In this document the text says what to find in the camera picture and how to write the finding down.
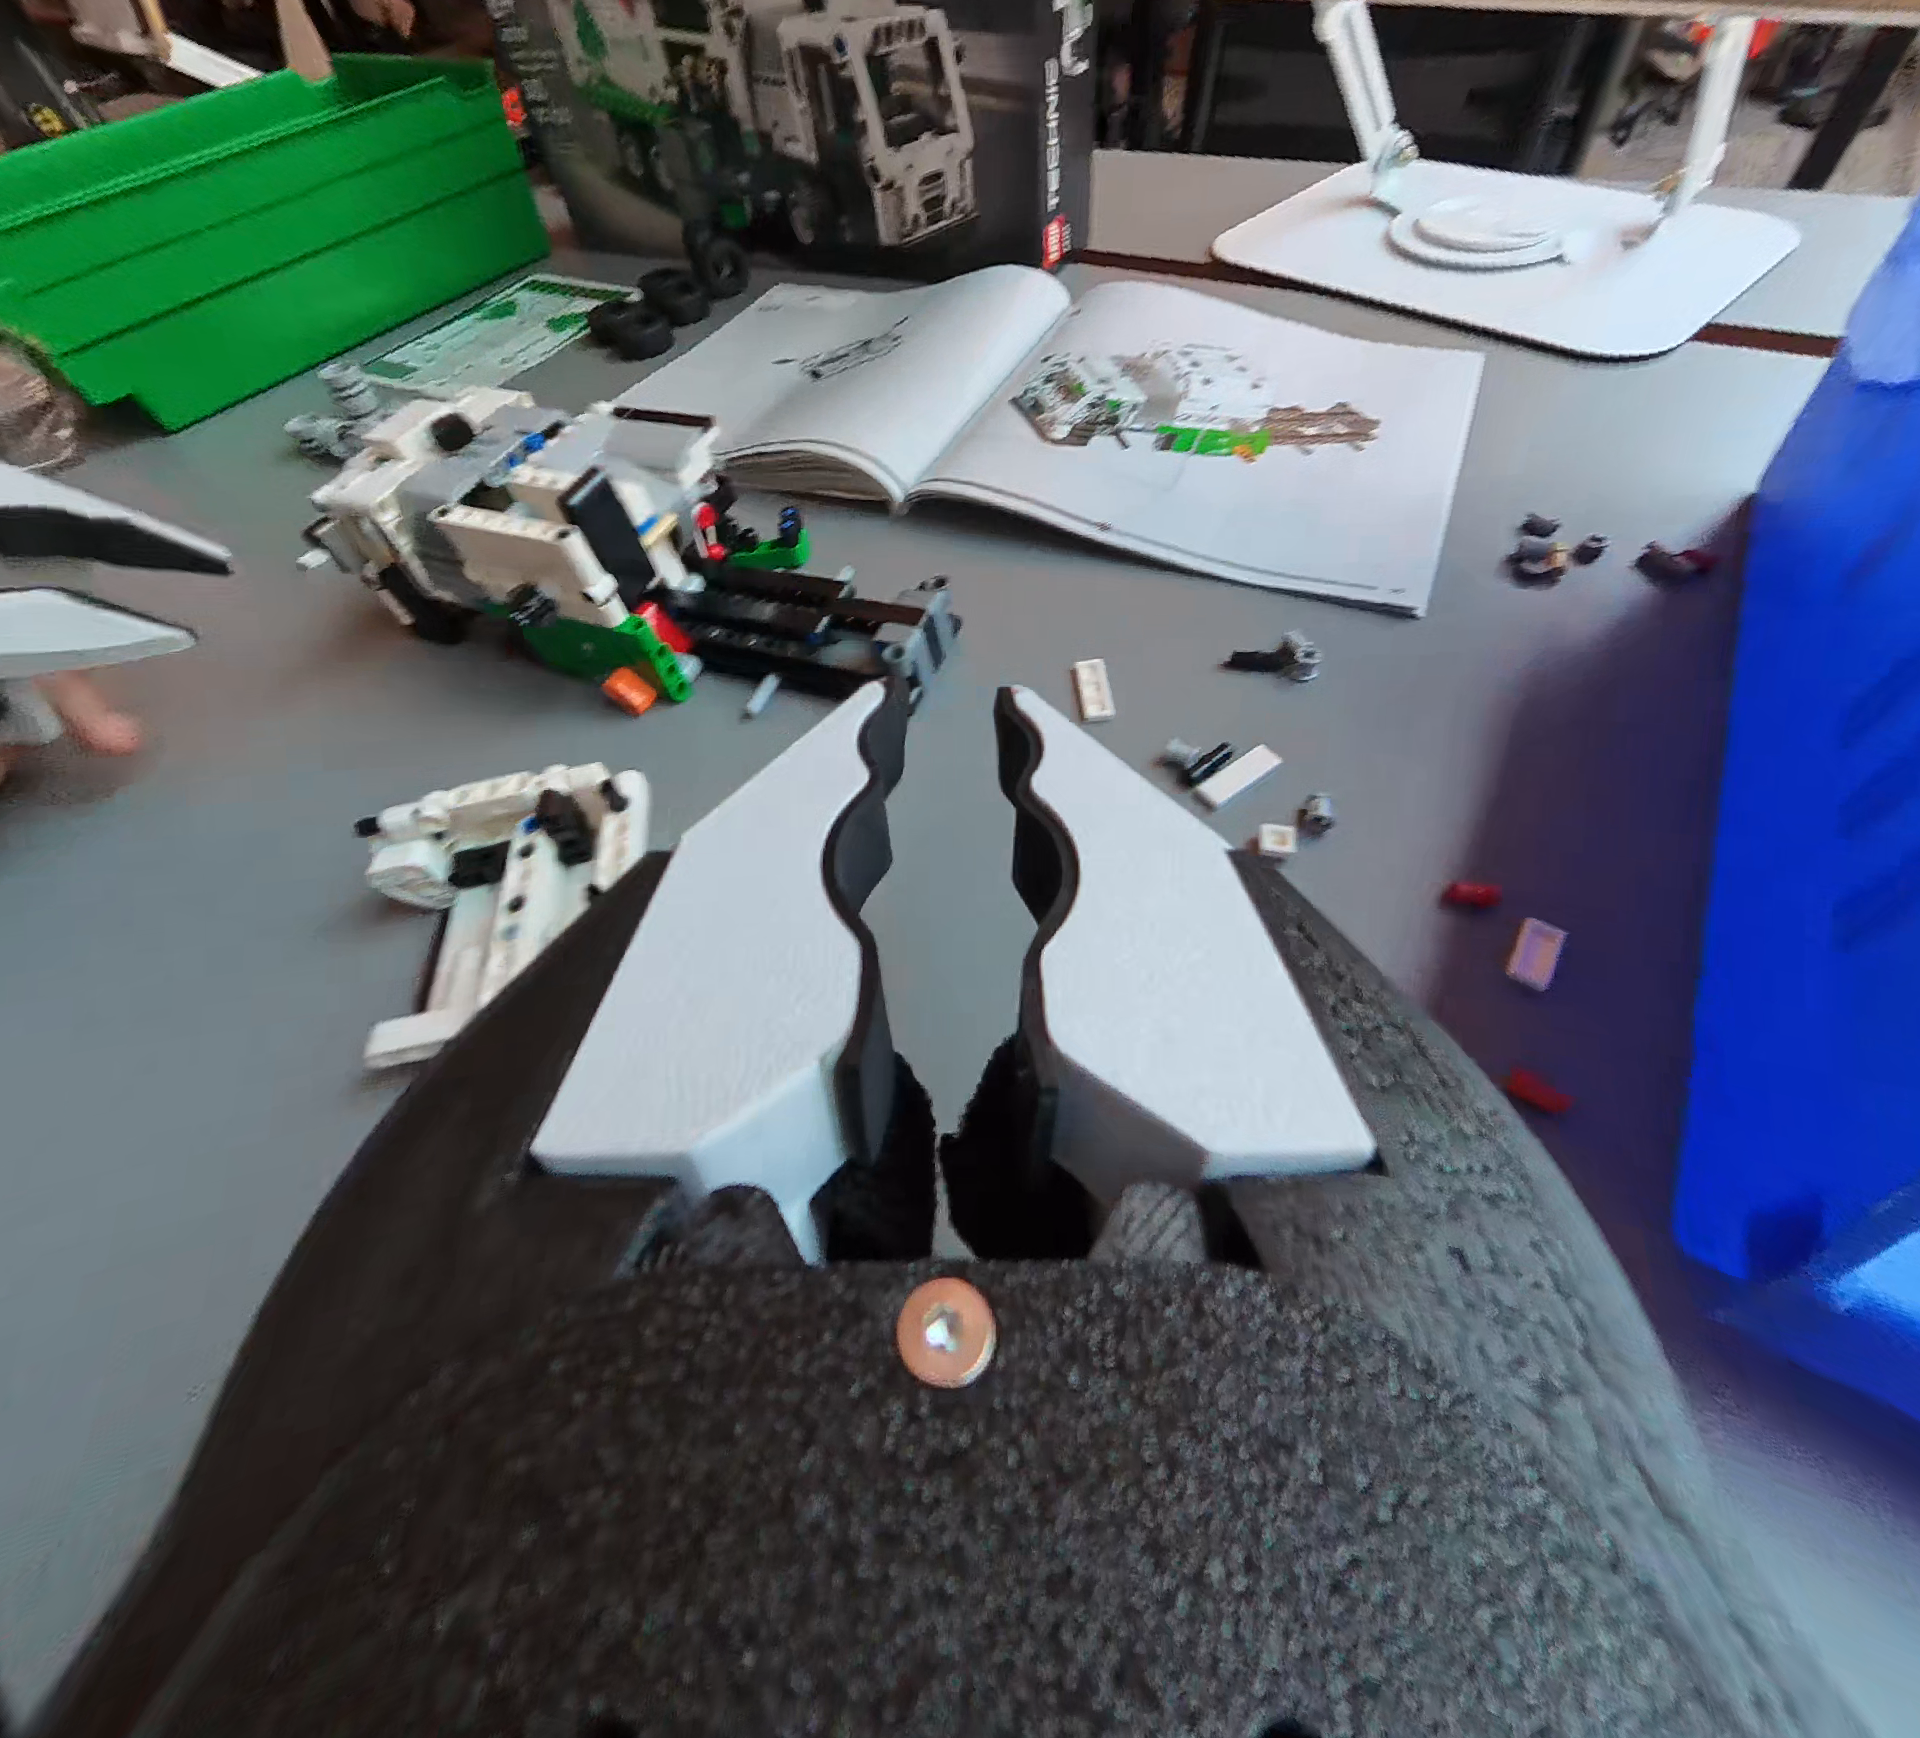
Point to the white lego subassembly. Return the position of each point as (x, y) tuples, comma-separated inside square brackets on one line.
[(480, 898)]

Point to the blue plastic bin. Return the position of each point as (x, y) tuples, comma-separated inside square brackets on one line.
[(1830, 747)]

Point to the pale pink lego tile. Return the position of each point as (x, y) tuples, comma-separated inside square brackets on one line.
[(1538, 951)]

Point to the dark red lego piece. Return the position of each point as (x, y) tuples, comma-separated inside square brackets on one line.
[(1672, 558)]

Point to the red lego pin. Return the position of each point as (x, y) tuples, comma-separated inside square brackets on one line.
[(1471, 893), (1538, 1093)]

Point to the white green lego truck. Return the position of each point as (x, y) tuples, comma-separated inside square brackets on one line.
[(494, 522)]

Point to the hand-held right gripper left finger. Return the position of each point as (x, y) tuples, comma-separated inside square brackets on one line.
[(719, 1004)]

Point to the black lego tyre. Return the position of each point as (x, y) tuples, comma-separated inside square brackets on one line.
[(675, 297), (719, 262), (630, 329)]

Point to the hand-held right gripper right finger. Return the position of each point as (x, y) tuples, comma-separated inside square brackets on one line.
[(1185, 1004)]

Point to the cluster of dark lego pieces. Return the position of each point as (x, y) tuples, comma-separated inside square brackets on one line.
[(1545, 545)]

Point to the green plastic bin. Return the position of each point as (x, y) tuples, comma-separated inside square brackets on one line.
[(270, 238)]

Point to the green white sticker sheet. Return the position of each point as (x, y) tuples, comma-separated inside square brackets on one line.
[(480, 334)]

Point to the grey lego wheel hub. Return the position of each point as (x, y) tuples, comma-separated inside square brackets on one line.
[(309, 430), (349, 390)]

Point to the black grey lego connector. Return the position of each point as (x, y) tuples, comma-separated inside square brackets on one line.
[(1279, 657)]

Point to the open instruction booklet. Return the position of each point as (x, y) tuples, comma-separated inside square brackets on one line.
[(1275, 478)]

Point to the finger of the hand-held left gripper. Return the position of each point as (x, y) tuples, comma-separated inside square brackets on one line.
[(74, 636), (90, 522)]

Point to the long white lego tile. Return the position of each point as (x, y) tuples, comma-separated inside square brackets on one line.
[(1240, 777)]

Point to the small grey lego axle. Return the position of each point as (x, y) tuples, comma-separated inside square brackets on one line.
[(762, 698)]

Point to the black lego set box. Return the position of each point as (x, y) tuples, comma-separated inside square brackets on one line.
[(839, 13)]

